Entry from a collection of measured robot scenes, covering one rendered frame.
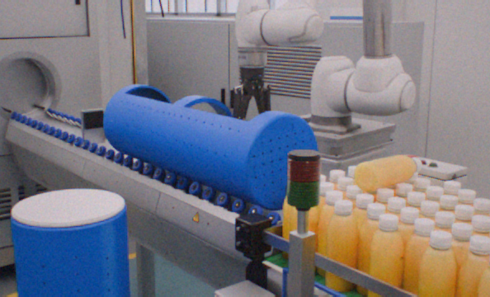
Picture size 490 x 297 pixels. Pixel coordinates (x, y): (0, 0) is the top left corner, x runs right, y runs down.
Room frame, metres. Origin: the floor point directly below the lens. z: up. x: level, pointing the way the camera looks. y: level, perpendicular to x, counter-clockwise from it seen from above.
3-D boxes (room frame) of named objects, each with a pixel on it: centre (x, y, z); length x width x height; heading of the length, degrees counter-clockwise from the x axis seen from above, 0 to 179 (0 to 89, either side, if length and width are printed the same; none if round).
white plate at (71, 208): (1.49, 0.44, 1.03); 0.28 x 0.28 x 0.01
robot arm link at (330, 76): (2.29, -0.34, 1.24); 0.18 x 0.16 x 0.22; 48
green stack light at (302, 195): (1.12, -0.11, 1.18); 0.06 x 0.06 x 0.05
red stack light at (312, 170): (1.12, -0.11, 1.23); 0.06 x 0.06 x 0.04
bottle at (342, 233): (1.30, -0.22, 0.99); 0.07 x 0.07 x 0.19
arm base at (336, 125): (2.30, -0.32, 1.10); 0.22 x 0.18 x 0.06; 57
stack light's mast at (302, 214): (1.12, -0.11, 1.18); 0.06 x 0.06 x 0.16
